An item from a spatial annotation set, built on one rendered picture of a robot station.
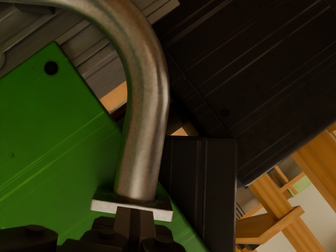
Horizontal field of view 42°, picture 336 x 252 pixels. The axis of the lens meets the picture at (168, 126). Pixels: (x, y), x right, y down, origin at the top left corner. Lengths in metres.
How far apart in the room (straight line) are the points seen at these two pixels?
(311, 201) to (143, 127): 9.71
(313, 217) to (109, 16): 9.72
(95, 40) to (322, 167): 0.85
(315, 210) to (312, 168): 8.88
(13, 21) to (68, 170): 0.12
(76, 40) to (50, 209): 0.13
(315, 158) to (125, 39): 0.87
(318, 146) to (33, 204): 0.87
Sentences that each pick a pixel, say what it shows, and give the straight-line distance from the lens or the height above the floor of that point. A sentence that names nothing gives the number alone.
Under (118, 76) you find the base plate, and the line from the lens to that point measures 0.99.
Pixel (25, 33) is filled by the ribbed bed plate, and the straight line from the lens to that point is 0.36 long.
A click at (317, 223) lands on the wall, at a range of 9.99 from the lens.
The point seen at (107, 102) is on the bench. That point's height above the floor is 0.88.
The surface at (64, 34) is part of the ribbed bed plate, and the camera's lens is 0.35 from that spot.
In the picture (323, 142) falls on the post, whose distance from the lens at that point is 1.13.
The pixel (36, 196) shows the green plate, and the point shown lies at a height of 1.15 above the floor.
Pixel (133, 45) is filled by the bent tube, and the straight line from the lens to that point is 0.29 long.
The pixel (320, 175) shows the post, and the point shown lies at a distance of 1.12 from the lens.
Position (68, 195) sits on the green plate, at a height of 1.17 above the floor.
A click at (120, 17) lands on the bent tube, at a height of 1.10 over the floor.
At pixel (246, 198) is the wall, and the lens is 9.59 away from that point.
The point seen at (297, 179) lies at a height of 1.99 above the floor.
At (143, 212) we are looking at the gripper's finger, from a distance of 0.16.
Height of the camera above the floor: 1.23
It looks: 10 degrees down
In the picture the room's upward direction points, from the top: 144 degrees clockwise
